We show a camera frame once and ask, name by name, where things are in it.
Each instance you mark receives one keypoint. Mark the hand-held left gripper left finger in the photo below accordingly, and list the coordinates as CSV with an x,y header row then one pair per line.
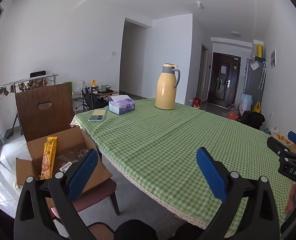
x,y
84,172

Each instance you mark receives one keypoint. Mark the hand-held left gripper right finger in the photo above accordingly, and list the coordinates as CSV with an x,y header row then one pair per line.
x,y
210,172

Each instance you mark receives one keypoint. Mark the brown cardboard box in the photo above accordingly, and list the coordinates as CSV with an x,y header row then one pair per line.
x,y
70,137

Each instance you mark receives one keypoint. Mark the yellow snack packet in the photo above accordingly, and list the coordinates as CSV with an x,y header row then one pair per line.
x,y
49,157

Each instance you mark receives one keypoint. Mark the person's right hand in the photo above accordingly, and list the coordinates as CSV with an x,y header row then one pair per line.
x,y
292,200

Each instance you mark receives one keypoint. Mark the yellow tote bag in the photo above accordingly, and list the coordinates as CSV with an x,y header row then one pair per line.
x,y
256,108

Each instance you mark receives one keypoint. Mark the blue pink patterned bag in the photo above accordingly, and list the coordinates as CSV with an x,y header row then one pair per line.
x,y
245,105

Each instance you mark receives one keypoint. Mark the red paper bag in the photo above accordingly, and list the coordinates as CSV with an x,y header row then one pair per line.
x,y
233,115

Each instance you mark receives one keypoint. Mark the pale green smartphone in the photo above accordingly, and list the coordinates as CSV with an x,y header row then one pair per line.
x,y
97,115

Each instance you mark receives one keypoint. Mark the brown wooden chair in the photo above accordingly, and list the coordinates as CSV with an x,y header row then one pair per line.
x,y
50,97
100,231

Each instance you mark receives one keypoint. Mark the grey refrigerator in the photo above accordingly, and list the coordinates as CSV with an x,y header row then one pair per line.
x,y
253,82

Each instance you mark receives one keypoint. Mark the red toy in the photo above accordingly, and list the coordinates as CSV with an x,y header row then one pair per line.
x,y
196,103

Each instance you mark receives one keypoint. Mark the white folded umbrella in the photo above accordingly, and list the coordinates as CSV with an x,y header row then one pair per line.
x,y
263,77

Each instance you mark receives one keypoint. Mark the purple tissue box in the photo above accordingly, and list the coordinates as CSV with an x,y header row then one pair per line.
x,y
121,106

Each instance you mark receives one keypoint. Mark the person's legs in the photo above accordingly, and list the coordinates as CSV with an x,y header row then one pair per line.
x,y
138,230

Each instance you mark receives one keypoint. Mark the folding side table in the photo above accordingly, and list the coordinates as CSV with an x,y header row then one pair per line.
x,y
112,92

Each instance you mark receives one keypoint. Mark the dark brown entrance door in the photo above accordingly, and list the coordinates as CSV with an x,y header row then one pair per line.
x,y
223,80

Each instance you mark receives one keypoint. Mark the yellow thermos jug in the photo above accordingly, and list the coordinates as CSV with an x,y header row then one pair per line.
x,y
164,92

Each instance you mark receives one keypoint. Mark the interior room door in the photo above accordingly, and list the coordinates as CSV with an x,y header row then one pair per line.
x,y
205,75

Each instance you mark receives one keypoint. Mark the yellow box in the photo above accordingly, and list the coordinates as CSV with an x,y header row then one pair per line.
x,y
258,50

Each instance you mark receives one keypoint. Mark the metal drying rack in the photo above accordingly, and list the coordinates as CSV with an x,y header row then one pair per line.
x,y
51,75

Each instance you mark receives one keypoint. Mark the row of dried vegetables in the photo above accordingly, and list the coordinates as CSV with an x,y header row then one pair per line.
x,y
25,86

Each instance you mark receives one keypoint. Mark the round ceiling lamp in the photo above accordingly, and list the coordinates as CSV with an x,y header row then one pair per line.
x,y
235,33

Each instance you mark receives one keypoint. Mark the ceiling sprinkler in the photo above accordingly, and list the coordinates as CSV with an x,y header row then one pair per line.
x,y
199,4

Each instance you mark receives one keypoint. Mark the white wall panel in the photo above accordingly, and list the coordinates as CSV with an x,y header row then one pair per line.
x,y
273,58

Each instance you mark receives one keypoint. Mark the black wall device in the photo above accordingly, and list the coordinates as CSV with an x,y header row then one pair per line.
x,y
37,74

